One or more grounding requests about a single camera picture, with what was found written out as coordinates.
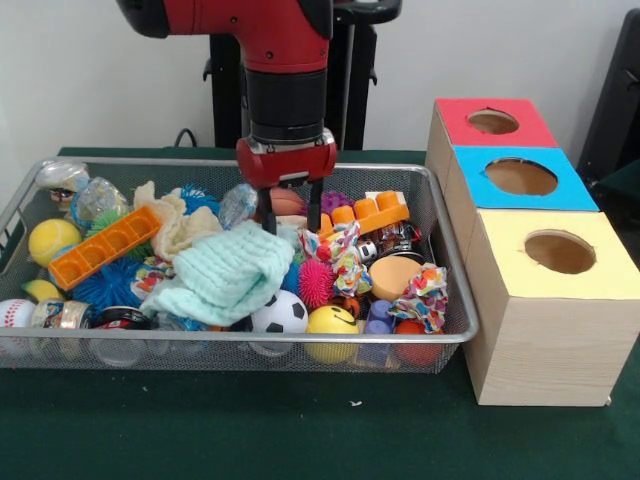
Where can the brown toy football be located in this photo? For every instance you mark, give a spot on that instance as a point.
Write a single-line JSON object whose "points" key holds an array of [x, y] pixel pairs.
{"points": [[289, 202]]}

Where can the mint green knitted cloth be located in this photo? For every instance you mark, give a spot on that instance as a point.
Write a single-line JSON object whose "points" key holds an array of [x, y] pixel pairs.
{"points": [[230, 270]]}

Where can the yellow smiley ball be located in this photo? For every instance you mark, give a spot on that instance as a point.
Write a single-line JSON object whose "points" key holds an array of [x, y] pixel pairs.
{"points": [[330, 325]]}

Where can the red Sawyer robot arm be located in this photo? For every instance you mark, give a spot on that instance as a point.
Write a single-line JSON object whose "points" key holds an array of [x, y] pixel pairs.
{"points": [[285, 75]]}

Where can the purple spiky ball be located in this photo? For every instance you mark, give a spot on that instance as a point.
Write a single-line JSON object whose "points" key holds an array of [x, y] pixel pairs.
{"points": [[336, 202]]}

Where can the clear plastic bottle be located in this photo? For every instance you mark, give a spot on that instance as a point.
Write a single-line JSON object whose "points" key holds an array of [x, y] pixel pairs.
{"points": [[100, 197]]}

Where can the wooden box with three holes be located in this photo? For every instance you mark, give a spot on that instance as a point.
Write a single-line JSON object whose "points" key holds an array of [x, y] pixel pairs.
{"points": [[550, 350]]}

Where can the black chair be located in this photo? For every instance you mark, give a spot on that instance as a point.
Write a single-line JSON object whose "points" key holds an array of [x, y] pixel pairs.
{"points": [[620, 100]]}

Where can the plain yellow ball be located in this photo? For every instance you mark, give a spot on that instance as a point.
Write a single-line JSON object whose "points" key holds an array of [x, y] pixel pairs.
{"points": [[52, 242]]}

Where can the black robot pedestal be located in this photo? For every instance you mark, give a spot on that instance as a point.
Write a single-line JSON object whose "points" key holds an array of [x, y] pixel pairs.
{"points": [[355, 75]]}

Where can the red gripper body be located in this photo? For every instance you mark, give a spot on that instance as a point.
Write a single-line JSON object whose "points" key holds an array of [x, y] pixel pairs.
{"points": [[285, 165]]}

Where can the black and white soccer ball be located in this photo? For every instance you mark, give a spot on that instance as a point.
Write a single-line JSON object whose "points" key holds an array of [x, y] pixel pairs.
{"points": [[280, 310]]}

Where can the orange studded toy brick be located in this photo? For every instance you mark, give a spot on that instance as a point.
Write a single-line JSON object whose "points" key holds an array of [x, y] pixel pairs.
{"points": [[375, 217]]}

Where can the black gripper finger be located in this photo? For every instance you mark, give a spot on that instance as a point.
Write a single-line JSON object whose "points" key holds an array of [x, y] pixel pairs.
{"points": [[268, 210], [314, 205]]}

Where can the long orange hollow block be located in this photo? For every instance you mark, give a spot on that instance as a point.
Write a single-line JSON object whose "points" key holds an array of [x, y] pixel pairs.
{"points": [[105, 245]]}

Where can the cream cloth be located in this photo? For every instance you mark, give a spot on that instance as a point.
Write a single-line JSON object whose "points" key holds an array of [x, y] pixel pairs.
{"points": [[192, 227]]}

